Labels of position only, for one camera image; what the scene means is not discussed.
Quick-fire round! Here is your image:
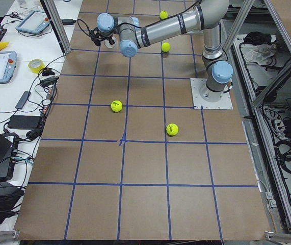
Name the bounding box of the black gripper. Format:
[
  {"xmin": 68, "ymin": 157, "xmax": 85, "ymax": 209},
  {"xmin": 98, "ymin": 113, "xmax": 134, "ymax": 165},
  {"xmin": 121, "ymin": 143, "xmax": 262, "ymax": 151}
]
[{"xmin": 89, "ymin": 28, "xmax": 110, "ymax": 46}]

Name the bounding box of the white crumpled cloth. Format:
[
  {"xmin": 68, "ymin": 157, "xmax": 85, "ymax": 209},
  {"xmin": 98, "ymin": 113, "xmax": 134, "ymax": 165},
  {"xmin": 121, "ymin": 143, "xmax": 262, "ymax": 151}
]
[{"xmin": 244, "ymin": 44, "xmax": 276, "ymax": 65}]

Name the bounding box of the teach pendant upper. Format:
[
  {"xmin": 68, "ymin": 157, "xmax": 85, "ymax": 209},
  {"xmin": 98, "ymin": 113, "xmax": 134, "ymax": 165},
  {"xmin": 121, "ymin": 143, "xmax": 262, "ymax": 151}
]
[{"xmin": 15, "ymin": 10, "xmax": 50, "ymax": 35}]

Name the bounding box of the grey usb hub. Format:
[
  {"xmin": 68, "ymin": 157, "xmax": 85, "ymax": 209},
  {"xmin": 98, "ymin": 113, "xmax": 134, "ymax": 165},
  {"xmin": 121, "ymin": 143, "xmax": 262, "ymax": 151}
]
[{"xmin": 15, "ymin": 91, "xmax": 31, "ymax": 109}]

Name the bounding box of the yellow tennis ball top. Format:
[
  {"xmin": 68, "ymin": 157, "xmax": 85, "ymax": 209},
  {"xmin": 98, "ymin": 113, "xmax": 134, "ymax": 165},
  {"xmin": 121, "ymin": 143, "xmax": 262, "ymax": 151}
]
[{"xmin": 160, "ymin": 10, "xmax": 169, "ymax": 19}]

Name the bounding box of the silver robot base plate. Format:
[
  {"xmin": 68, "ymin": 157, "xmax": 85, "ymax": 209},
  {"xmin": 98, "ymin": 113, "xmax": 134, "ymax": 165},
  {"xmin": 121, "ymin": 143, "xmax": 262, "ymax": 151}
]
[{"xmin": 190, "ymin": 78, "xmax": 233, "ymax": 110}]

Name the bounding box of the aluminium frame post left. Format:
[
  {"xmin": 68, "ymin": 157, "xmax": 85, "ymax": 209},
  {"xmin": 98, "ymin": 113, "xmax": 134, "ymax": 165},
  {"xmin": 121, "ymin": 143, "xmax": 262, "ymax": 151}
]
[{"xmin": 42, "ymin": 0, "xmax": 71, "ymax": 54}]

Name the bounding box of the black power brick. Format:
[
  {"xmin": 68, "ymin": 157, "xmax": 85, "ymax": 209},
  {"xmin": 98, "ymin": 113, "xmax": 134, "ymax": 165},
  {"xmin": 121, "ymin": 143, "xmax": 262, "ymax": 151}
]
[{"xmin": 8, "ymin": 115, "xmax": 41, "ymax": 130}]

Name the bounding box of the yellow tape roll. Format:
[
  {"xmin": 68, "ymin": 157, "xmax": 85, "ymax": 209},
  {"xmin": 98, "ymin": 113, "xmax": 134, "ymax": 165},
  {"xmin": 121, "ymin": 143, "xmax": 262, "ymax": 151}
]
[{"xmin": 28, "ymin": 59, "xmax": 45, "ymax": 74}]

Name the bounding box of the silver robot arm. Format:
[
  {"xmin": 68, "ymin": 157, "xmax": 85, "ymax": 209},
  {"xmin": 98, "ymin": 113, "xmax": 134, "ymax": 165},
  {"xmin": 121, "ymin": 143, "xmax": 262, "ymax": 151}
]
[{"xmin": 87, "ymin": 1, "xmax": 233, "ymax": 102}]

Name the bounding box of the Wilson 3 tennis ball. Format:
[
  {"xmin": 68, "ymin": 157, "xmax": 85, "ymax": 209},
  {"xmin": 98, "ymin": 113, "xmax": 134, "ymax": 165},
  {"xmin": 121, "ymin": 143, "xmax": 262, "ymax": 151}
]
[{"xmin": 166, "ymin": 123, "xmax": 179, "ymax": 136}]

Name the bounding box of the yellow tennis ball far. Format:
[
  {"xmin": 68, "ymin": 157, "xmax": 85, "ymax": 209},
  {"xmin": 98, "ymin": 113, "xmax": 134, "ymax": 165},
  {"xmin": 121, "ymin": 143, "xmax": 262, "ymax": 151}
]
[{"xmin": 111, "ymin": 100, "xmax": 123, "ymax": 112}]

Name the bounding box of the yellow tennis ball near base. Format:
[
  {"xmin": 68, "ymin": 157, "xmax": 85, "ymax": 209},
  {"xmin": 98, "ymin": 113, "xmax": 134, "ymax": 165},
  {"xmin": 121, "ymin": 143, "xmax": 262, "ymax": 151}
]
[{"xmin": 161, "ymin": 42, "xmax": 171, "ymax": 53}]

